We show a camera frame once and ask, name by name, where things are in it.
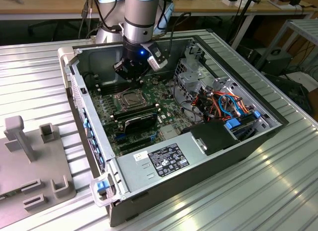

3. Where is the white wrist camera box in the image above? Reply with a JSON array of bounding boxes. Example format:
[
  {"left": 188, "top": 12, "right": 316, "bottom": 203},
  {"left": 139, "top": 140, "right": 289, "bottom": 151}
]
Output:
[{"left": 146, "top": 48, "right": 167, "bottom": 72}]

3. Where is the blue wire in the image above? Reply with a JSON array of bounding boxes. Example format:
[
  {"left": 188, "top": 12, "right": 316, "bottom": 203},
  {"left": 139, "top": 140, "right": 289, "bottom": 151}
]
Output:
[{"left": 218, "top": 92, "right": 243, "bottom": 117}]

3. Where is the grey parts rack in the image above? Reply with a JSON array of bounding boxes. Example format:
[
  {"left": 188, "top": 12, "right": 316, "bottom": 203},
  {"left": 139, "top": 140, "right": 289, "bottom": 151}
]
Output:
[{"left": 0, "top": 115, "right": 77, "bottom": 213}]

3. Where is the silver chipset heatsink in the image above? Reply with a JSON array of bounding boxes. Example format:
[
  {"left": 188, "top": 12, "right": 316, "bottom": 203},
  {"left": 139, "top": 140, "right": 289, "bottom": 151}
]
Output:
[{"left": 160, "top": 125, "right": 180, "bottom": 140}]

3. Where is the white-clip RAM slot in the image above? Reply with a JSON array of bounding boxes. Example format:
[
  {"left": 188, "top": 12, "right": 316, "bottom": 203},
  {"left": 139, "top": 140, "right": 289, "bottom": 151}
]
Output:
[
  {"left": 113, "top": 104, "right": 157, "bottom": 117},
  {"left": 98, "top": 81, "right": 144, "bottom": 93},
  {"left": 95, "top": 81, "right": 115, "bottom": 89}
]

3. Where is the wooden desk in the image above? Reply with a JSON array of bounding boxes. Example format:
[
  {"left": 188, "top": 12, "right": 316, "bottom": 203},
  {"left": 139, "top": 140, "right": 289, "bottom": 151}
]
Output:
[{"left": 0, "top": 0, "right": 318, "bottom": 20}]

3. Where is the blue disk carrier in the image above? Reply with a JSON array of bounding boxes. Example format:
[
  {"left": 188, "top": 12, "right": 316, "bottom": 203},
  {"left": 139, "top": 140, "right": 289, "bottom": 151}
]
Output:
[{"left": 225, "top": 118, "right": 243, "bottom": 130}]

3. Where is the orange wire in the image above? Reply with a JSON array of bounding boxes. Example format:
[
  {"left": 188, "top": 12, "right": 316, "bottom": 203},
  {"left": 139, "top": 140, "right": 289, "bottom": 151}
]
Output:
[{"left": 208, "top": 91, "right": 249, "bottom": 112}]

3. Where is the brown cardboard box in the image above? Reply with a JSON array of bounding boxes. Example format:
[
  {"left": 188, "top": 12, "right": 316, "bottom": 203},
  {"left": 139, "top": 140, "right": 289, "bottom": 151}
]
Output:
[{"left": 269, "top": 0, "right": 291, "bottom": 8}]

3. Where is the metal socket cover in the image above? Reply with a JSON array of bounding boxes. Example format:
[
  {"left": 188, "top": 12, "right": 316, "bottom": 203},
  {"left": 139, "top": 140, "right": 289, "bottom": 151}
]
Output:
[{"left": 115, "top": 90, "right": 146, "bottom": 110}]

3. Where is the metal locking lever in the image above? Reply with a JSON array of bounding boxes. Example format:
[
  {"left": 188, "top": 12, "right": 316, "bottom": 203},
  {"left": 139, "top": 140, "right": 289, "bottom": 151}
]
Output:
[{"left": 123, "top": 83, "right": 143, "bottom": 91}]

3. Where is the RAM stick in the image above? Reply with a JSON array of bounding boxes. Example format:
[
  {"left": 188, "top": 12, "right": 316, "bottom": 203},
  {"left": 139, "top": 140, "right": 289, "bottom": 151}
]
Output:
[{"left": 114, "top": 107, "right": 160, "bottom": 123}]

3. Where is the slatted metal side table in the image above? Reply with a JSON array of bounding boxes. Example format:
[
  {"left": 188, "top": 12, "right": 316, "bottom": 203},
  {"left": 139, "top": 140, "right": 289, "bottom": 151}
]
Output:
[{"left": 269, "top": 18, "right": 318, "bottom": 77}]

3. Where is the black expansion slot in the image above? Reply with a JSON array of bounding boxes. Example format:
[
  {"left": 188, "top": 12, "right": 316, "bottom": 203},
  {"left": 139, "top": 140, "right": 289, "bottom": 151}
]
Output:
[
  {"left": 121, "top": 141, "right": 156, "bottom": 154},
  {"left": 118, "top": 136, "right": 153, "bottom": 149}
]

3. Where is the green motherboard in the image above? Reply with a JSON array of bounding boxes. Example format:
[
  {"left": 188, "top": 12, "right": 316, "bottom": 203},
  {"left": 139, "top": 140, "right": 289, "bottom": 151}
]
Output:
[{"left": 85, "top": 76, "right": 184, "bottom": 157}]

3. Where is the black box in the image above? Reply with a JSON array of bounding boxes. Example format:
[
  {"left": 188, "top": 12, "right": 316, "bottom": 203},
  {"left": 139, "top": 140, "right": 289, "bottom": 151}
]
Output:
[{"left": 262, "top": 48, "right": 292, "bottom": 77}]

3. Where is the black plastic shroud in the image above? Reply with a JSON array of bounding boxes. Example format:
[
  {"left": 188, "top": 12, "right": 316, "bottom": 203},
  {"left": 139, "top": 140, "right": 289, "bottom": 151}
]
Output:
[{"left": 181, "top": 121, "right": 240, "bottom": 156}]

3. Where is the graphics card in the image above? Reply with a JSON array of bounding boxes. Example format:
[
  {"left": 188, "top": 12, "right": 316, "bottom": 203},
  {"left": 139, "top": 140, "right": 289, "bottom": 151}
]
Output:
[{"left": 123, "top": 113, "right": 159, "bottom": 135}]

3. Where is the grey power supply unit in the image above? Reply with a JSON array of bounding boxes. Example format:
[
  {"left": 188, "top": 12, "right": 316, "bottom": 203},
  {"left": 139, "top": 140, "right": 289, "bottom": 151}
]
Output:
[{"left": 116, "top": 131, "right": 207, "bottom": 194}]

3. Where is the open PC case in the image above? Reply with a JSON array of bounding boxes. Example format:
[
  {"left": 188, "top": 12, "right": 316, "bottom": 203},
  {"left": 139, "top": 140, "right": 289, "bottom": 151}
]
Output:
[{"left": 57, "top": 34, "right": 290, "bottom": 228}]

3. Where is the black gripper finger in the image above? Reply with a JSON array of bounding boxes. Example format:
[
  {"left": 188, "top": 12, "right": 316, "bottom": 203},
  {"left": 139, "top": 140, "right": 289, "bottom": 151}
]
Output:
[
  {"left": 135, "top": 64, "right": 151, "bottom": 83},
  {"left": 113, "top": 61, "right": 137, "bottom": 81}
]

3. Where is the CPU socket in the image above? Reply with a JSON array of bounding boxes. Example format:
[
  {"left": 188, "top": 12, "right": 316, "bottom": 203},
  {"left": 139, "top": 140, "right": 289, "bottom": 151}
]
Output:
[{"left": 113, "top": 89, "right": 147, "bottom": 111}]

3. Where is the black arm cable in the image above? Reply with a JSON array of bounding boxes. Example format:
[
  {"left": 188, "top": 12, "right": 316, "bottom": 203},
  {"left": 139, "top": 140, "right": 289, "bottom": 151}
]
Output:
[{"left": 167, "top": 12, "right": 192, "bottom": 58}]

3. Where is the metal drive cage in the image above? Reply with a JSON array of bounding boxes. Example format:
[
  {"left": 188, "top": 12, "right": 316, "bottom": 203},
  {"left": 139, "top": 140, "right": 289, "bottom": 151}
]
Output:
[{"left": 173, "top": 57, "right": 215, "bottom": 110}]

